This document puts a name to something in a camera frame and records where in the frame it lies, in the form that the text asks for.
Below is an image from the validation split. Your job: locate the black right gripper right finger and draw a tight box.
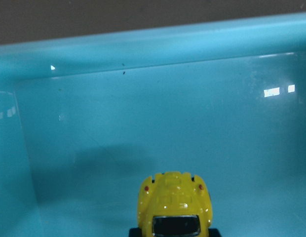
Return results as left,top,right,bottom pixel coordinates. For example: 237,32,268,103
209,228,222,237

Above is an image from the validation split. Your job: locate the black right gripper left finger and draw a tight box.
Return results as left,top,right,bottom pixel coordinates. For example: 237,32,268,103
129,228,142,237

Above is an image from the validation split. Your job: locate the yellow beetle toy car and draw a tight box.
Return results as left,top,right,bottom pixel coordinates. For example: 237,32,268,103
137,171,213,237

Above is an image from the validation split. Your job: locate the teal plastic bin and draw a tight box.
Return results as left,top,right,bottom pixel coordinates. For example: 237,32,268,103
0,13,306,237

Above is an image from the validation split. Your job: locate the brown paper table cover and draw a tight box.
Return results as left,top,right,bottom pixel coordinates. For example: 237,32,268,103
0,0,306,45

